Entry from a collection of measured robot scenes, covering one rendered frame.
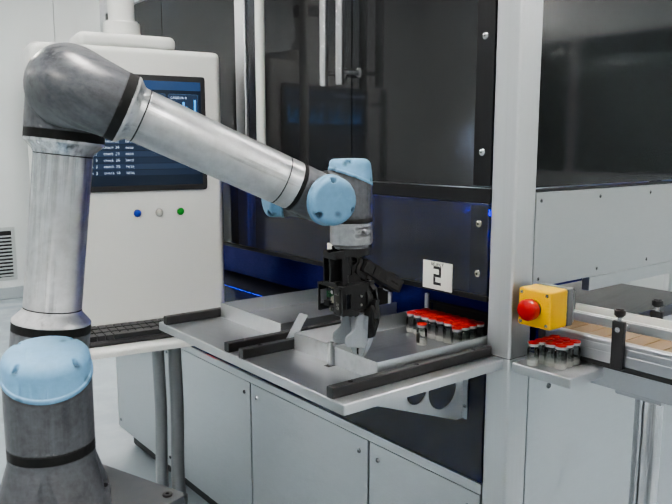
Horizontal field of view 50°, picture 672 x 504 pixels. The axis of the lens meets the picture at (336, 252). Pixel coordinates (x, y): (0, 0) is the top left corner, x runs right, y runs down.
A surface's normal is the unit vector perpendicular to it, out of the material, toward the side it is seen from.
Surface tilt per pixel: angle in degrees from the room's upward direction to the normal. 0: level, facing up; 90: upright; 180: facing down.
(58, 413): 90
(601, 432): 90
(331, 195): 90
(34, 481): 72
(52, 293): 90
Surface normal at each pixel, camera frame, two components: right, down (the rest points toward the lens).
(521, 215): 0.62, 0.11
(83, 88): 0.02, 0.04
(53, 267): 0.25, 0.13
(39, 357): 0.05, -0.96
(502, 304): -0.78, 0.09
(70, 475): 0.67, -0.20
